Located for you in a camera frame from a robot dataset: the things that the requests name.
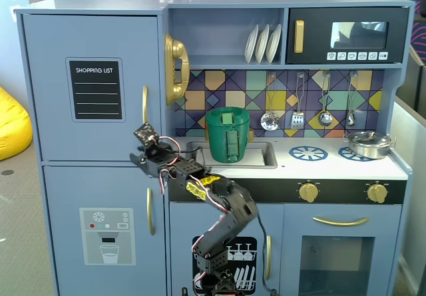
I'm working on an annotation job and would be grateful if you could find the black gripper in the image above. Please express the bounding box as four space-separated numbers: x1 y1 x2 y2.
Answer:
129 138 183 179

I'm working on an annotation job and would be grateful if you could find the blue dishwasher print cabinet door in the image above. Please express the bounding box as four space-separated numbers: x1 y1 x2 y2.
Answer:
169 202 284 296

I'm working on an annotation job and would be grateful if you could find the blue water dispenser fridge door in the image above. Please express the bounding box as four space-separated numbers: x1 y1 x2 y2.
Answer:
43 165 166 296

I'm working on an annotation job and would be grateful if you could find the blue shopping list fridge door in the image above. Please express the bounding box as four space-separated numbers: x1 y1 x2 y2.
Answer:
21 13 160 162

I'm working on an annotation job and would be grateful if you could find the blue oven door with window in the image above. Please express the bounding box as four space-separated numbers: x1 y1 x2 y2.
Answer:
283 204 403 296

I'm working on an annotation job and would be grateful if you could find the black microwave door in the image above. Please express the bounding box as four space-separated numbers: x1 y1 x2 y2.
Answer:
286 7 409 65

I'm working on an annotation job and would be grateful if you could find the green plastic pot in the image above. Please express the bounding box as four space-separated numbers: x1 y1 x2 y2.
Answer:
205 107 251 164

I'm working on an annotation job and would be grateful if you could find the gold toy telephone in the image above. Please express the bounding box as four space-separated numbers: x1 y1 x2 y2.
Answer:
163 33 190 106

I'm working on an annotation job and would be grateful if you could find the grey toy sink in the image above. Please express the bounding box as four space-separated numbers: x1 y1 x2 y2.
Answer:
186 141 278 170

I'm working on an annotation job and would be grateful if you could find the steel skimmer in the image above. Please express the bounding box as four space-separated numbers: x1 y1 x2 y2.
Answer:
260 73 280 131

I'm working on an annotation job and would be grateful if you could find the yellow beanbag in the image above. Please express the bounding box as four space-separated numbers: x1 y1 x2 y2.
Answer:
0 86 33 162

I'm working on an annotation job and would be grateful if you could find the steel slotted spatula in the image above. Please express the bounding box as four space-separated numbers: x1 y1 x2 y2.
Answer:
291 72 306 130

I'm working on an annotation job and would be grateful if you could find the white toy plate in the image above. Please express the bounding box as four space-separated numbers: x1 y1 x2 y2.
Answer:
255 23 270 64
244 23 260 65
266 23 282 64

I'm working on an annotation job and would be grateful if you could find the blue toy play kitchen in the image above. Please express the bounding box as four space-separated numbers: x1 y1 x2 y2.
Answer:
15 0 417 296

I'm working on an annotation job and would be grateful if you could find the gold stove knob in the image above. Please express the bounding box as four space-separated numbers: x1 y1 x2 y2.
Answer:
298 182 320 204
367 182 389 204

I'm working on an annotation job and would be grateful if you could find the steel ladle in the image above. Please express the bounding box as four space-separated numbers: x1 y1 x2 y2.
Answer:
318 71 333 127

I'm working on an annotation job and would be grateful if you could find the steel spoon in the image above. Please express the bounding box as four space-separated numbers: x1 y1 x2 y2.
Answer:
345 71 359 126

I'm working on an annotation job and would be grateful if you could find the steel pan with lid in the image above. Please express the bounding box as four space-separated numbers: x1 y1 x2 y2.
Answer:
343 130 397 160

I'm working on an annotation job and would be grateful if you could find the grey partition panel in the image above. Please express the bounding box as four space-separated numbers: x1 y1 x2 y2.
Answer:
392 96 426 277

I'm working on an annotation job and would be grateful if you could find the black wrist camera board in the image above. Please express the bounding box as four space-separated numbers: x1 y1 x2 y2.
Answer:
133 122 158 146

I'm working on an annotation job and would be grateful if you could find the long gold fridge handle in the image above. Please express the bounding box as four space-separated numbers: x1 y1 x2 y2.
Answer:
146 188 156 236

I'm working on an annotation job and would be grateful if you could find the short gold fridge handle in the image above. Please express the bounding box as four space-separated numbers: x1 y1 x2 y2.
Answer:
142 84 149 126

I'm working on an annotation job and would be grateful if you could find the gold dishwasher door handle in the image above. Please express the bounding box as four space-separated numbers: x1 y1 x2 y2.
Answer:
265 235 272 281

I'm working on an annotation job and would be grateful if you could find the gold oven handle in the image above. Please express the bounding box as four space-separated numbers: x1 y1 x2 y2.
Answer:
312 216 370 227

